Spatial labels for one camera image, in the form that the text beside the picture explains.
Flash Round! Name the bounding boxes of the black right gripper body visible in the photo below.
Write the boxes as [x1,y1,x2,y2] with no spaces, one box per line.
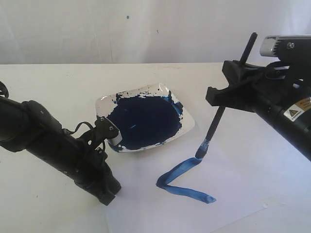
[242,61,311,121]

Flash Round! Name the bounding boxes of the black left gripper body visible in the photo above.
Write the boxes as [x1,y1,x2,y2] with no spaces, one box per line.
[62,128,113,194]

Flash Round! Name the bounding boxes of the black paintbrush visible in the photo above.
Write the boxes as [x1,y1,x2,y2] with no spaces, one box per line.
[195,32,258,159]

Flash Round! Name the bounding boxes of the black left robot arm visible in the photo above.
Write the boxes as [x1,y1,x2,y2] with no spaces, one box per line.
[0,97,121,205]

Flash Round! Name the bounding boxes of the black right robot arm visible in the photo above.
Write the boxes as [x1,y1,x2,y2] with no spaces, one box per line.
[108,61,311,203]

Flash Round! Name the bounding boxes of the white paper sheet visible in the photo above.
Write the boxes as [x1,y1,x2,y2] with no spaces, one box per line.
[106,133,262,233]

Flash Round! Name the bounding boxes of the white dish with blue paint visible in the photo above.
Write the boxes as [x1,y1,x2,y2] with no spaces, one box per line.
[95,83,195,152]

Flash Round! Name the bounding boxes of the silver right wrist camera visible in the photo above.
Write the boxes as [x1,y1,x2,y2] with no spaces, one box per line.
[259,35,311,64]

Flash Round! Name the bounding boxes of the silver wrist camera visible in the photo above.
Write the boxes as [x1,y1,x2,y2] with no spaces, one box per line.
[259,35,311,64]
[95,116,122,146]

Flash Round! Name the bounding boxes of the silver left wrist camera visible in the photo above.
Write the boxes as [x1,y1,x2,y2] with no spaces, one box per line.
[95,116,122,146]

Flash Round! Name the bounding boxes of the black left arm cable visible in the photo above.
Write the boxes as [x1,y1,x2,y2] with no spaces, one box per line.
[0,81,107,156]

